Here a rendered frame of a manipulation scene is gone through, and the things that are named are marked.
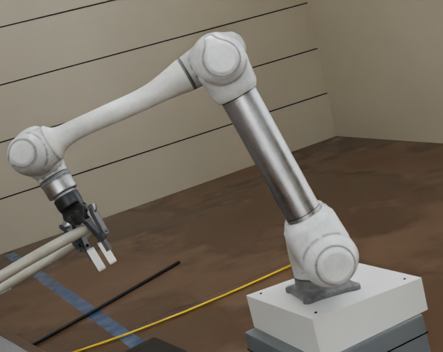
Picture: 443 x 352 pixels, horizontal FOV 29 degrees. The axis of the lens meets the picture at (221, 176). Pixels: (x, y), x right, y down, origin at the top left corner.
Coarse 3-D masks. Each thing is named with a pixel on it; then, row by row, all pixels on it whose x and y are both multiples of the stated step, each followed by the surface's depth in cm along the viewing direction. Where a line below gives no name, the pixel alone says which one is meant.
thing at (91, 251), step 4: (92, 248) 241; (88, 252) 239; (92, 252) 240; (96, 252) 241; (92, 256) 239; (96, 256) 240; (92, 260) 239; (96, 260) 239; (100, 260) 241; (96, 264) 239; (100, 264) 240; (100, 268) 239; (104, 268) 240
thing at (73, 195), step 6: (72, 192) 237; (78, 192) 240; (60, 198) 236; (66, 198) 236; (72, 198) 237; (78, 198) 238; (60, 204) 237; (66, 204) 236; (72, 204) 237; (78, 204) 238; (60, 210) 238; (66, 210) 240; (72, 210) 239; (78, 210) 238; (84, 210) 238; (66, 216) 240; (84, 216) 238; (78, 222) 239
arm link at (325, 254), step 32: (192, 64) 224; (224, 64) 214; (224, 96) 221; (256, 96) 224; (256, 128) 223; (256, 160) 227; (288, 160) 226; (288, 192) 226; (288, 224) 232; (320, 224) 226; (320, 256) 222; (352, 256) 224
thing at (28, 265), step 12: (84, 228) 237; (60, 240) 230; (72, 240) 233; (36, 252) 226; (48, 252) 228; (60, 252) 270; (12, 264) 225; (24, 264) 225; (36, 264) 270; (48, 264) 271; (0, 276) 225; (12, 276) 226; (24, 276) 269; (0, 288) 264
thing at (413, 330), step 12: (408, 324) 247; (420, 324) 249; (252, 336) 264; (264, 336) 261; (372, 336) 243; (384, 336) 243; (396, 336) 245; (408, 336) 247; (420, 336) 249; (252, 348) 266; (264, 348) 258; (276, 348) 251; (288, 348) 248; (348, 348) 239; (360, 348) 240; (372, 348) 242; (384, 348) 244; (396, 348) 245; (408, 348) 248; (420, 348) 250
